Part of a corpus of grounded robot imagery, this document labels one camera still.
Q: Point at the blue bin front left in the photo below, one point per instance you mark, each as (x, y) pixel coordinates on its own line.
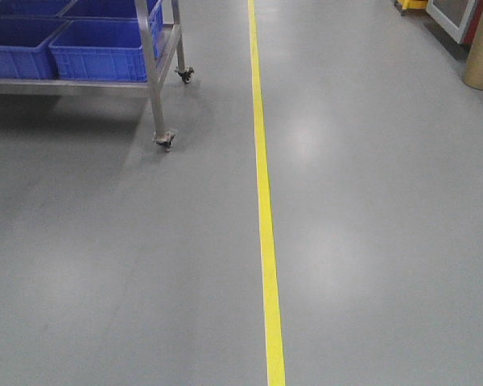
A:
(24, 48)

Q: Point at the blue bin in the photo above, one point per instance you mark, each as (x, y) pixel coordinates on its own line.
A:
(101, 42)
(24, 48)

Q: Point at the stainless steel wheeled cart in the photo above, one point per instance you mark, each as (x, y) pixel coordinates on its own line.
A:
(157, 69)

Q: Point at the blue bin front right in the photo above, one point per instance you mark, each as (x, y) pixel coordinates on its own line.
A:
(101, 42)

